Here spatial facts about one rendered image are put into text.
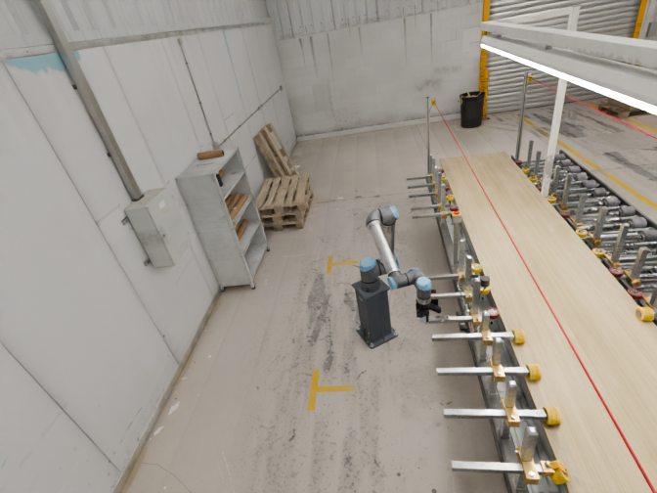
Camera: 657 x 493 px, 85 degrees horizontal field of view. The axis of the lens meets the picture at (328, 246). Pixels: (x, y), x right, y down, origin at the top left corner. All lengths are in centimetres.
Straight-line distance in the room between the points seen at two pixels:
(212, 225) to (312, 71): 642
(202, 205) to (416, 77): 707
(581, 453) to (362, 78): 893
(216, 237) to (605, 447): 372
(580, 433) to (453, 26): 894
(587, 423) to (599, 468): 21
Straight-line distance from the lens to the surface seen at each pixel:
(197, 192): 414
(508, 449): 231
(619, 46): 168
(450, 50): 1004
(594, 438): 221
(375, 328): 349
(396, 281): 243
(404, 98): 1003
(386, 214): 273
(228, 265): 454
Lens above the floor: 269
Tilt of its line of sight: 32 degrees down
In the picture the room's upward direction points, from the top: 11 degrees counter-clockwise
